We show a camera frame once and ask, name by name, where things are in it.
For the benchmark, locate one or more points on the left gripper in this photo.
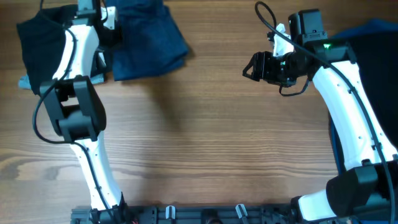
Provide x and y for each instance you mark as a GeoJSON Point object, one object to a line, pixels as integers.
{"type": "Point", "coordinates": [101, 50]}

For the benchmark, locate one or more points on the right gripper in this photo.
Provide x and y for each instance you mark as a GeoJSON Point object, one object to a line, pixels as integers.
{"type": "Point", "coordinates": [267, 66]}

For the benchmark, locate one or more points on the dark blue shorts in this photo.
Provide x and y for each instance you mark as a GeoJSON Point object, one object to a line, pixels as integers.
{"type": "Point", "coordinates": [153, 45]}

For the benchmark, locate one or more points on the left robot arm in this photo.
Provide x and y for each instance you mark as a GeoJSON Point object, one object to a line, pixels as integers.
{"type": "Point", "coordinates": [77, 113]}

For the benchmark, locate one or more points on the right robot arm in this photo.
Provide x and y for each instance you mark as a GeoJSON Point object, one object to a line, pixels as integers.
{"type": "Point", "coordinates": [368, 185]}

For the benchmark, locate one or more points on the folded black garment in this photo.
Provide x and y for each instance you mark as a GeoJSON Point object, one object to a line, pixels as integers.
{"type": "Point", "coordinates": [60, 46]}

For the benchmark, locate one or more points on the folded light blue garment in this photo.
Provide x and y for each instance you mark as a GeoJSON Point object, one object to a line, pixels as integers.
{"type": "Point", "coordinates": [24, 82]}

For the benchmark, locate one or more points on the black garment in pile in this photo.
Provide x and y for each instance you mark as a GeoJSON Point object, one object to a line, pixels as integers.
{"type": "Point", "coordinates": [377, 61]}

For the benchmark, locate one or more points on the bright blue garment in pile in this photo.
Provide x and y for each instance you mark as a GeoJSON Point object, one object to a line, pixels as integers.
{"type": "Point", "coordinates": [373, 26]}

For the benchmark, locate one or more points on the right white rail clip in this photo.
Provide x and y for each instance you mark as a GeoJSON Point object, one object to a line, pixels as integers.
{"type": "Point", "coordinates": [241, 211]}

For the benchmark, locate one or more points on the white rail clip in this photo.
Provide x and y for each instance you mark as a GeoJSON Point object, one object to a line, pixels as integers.
{"type": "Point", "coordinates": [241, 211]}
{"type": "Point", "coordinates": [170, 212]}

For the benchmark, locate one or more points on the left white rail clip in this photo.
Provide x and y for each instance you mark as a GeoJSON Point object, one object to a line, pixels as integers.
{"type": "Point", "coordinates": [170, 212]}

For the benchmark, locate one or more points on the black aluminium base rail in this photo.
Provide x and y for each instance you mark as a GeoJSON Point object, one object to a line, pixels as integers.
{"type": "Point", "coordinates": [268, 213]}

